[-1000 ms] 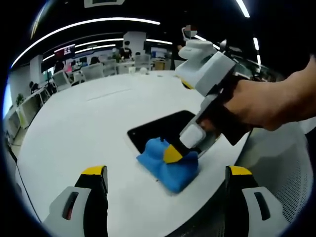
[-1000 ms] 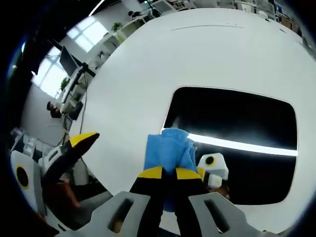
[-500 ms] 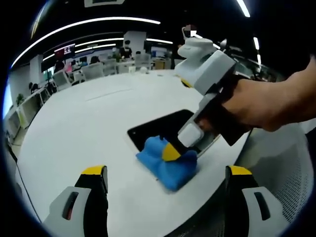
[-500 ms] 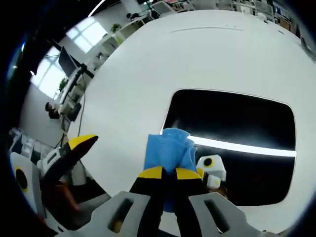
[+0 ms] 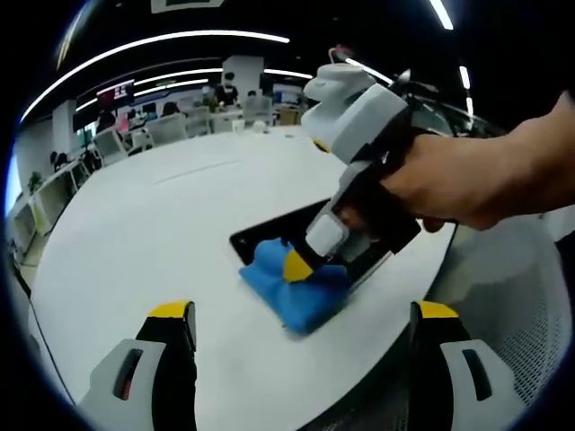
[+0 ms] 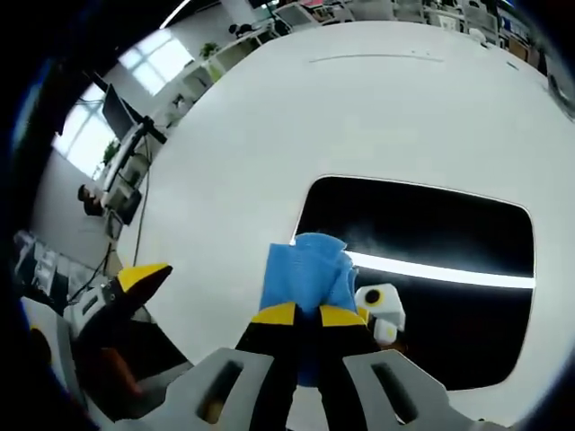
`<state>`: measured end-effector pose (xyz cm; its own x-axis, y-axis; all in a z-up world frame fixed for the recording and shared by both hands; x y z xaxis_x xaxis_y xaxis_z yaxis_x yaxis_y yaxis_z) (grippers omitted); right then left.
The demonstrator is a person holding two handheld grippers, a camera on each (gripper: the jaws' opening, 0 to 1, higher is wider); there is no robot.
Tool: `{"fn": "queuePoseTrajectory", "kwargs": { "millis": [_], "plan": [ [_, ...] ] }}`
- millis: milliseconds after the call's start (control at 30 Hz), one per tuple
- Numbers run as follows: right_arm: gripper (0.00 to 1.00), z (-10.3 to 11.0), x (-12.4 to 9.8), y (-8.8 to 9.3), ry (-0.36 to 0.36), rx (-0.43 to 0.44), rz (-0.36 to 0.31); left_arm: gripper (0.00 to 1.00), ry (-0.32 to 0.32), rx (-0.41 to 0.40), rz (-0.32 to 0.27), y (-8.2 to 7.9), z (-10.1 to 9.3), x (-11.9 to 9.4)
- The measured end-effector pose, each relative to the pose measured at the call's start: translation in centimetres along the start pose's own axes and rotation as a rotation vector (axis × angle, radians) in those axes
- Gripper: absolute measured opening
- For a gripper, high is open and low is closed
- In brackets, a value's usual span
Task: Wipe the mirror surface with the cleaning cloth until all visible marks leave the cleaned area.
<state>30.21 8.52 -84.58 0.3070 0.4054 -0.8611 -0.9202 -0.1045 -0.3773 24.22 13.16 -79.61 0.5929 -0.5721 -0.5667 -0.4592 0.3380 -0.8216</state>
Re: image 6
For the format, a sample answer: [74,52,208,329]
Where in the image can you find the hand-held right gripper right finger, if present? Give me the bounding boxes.
[316,303,455,431]

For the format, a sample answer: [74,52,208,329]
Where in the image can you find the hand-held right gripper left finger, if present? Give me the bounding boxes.
[110,301,301,431]

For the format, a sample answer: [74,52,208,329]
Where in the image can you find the blue cleaning cloth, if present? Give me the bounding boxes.
[261,232,360,388]

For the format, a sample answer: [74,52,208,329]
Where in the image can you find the person's left hand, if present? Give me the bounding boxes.
[96,345,146,399]

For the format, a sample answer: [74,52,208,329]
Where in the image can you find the desk monitor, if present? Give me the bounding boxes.
[102,83,137,141]

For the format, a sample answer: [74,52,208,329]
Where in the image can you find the white shelf unit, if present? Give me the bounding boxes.
[179,35,264,93]

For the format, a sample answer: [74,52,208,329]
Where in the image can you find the dark cable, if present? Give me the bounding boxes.
[131,169,153,267]

